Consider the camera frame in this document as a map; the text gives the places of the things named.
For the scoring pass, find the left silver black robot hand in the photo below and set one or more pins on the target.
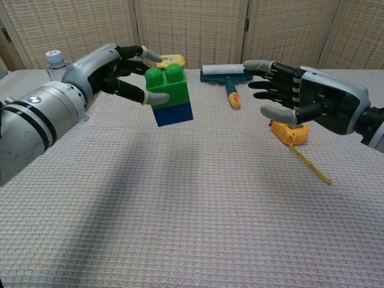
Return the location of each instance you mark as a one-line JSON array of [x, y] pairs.
[[90, 69]]

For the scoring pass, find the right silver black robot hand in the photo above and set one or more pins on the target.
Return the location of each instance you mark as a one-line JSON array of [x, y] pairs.
[[336, 99]]

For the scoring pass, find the green toy block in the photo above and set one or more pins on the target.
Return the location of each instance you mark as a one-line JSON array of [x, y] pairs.
[[174, 87]]

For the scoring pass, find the blue toy block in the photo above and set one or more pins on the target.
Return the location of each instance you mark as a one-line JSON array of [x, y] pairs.
[[174, 115]]

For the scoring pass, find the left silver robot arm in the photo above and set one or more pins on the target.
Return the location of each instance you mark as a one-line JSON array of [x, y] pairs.
[[33, 129]]

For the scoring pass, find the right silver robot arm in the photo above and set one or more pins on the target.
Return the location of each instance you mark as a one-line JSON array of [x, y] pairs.
[[375, 126]]

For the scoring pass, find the clear plastic water bottle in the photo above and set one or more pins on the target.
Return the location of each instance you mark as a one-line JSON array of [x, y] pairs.
[[57, 67]]

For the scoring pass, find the yellow tape measure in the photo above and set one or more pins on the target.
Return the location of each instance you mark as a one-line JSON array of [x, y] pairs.
[[295, 133]]

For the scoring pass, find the yellow-lidded green container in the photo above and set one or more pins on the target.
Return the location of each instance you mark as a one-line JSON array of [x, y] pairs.
[[172, 60]]

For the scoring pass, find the beige folding screen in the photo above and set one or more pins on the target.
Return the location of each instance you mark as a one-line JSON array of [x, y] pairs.
[[195, 30]]

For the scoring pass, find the teal lint roller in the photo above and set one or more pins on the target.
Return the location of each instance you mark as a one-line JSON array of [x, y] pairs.
[[223, 72]]

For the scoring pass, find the beige woven tablecloth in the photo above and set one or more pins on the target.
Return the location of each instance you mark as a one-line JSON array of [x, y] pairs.
[[192, 210]]

